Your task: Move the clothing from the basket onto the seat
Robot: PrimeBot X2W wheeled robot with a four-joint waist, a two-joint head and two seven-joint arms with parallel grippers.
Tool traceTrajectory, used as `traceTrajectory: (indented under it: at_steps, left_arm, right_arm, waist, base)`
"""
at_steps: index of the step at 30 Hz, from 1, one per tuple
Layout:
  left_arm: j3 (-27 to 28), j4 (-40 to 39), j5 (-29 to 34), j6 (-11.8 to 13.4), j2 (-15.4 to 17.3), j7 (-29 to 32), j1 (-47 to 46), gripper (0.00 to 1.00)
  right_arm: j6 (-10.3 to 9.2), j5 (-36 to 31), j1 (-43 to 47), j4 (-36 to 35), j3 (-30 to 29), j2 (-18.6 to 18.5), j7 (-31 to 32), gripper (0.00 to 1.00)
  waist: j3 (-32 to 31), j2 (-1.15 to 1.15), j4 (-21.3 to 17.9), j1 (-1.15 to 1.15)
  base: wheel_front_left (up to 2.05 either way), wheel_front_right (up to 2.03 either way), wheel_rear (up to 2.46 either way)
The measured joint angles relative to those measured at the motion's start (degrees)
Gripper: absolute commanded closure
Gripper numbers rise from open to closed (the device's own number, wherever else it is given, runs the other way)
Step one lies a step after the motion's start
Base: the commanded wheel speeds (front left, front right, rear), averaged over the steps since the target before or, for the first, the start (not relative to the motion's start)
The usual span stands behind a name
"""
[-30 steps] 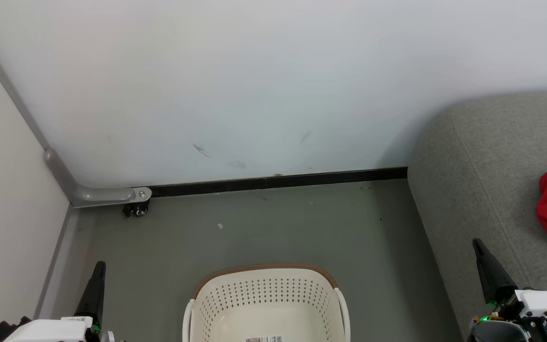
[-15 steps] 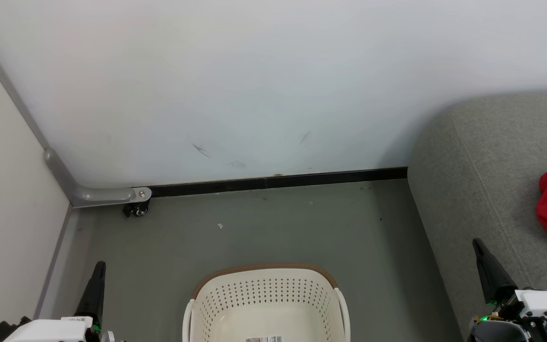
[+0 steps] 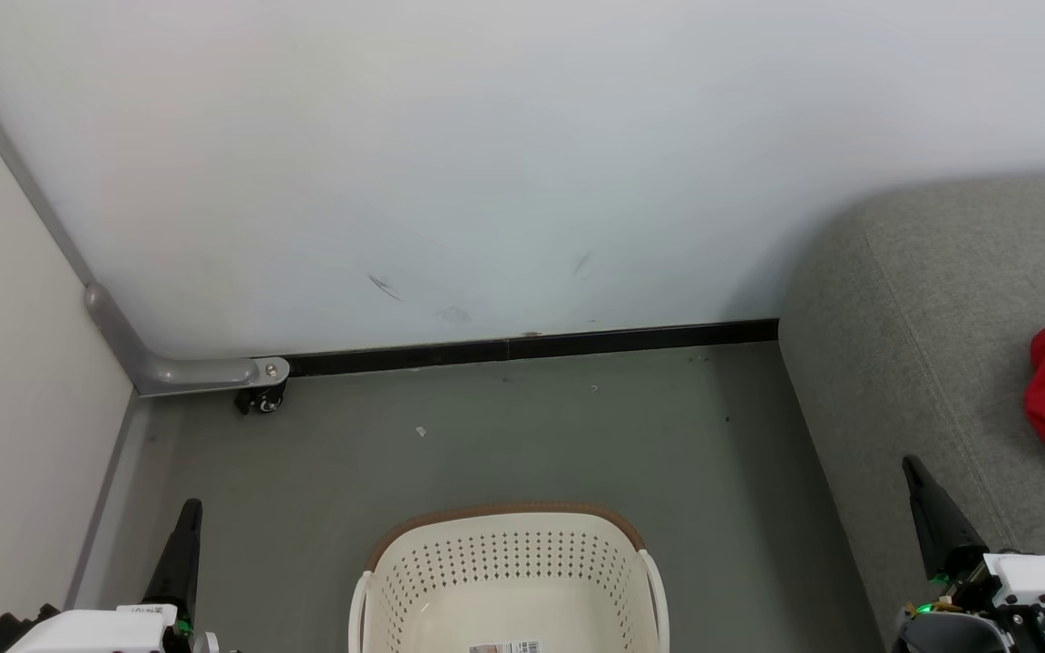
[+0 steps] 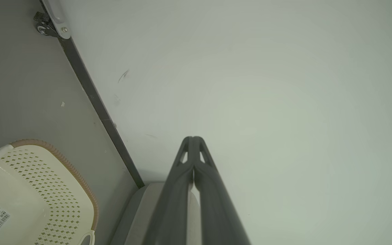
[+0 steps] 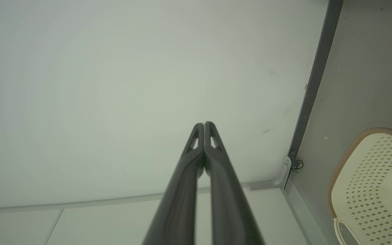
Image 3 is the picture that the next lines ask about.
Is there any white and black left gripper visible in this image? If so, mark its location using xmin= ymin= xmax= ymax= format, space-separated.
xmin=4 ymin=498 xmax=204 ymax=653

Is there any white basket with brown rim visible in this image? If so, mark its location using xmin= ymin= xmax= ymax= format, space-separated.
xmin=348 ymin=502 xmax=670 ymax=653

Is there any small black caster wheel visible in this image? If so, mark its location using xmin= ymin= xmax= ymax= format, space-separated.
xmin=234 ymin=381 xmax=288 ymax=416

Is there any grey fabric sofa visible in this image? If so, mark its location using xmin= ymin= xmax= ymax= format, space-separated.
xmin=776 ymin=171 xmax=1045 ymax=653

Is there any black baseboard strip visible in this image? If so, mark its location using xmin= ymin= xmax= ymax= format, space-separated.
xmin=282 ymin=317 xmax=779 ymax=378

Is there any grey partition floor rail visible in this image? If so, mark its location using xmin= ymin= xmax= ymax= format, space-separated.
xmin=63 ymin=395 xmax=151 ymax=610

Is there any grey metal frame foot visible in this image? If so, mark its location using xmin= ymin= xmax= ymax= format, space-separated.
xmin=83 ymin=281 xmax=291 ymax=398

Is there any grey metal frame post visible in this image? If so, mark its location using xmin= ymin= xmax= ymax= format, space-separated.
xmin=0 ymin=32 xmax=95 ymax=291

